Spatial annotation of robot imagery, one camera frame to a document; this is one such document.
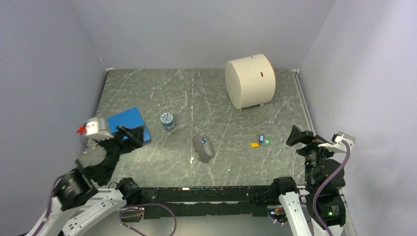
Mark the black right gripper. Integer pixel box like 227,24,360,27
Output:
286,124,340,188

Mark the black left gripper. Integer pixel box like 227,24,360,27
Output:
93,123,145,182

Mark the metal key organizer plate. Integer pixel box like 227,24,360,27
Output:
192,132,216,163

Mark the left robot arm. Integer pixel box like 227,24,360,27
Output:
27,125,145,236

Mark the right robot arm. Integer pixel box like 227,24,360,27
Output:
270,125,351,236

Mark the blue flat pad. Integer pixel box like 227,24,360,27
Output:
107,107,151,143

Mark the small blue labelled jar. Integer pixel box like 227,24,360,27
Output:
160,112,175,131

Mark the yellow and green key bunch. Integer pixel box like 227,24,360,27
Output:
250,139,271,148

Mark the cream cylindrical container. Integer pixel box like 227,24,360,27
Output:
225,54,276,111

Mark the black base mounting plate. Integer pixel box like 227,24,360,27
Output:
125,185,283,219

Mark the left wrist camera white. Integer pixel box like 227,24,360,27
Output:
76,117,114,141

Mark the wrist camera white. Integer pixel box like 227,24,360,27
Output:
318,132,356,153
76,117,114,141

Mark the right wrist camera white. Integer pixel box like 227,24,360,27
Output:
318,132,356,153

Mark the aluminium frame rail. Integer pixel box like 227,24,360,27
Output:
139,185,281,209

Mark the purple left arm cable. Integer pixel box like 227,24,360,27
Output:
34,174,66,236

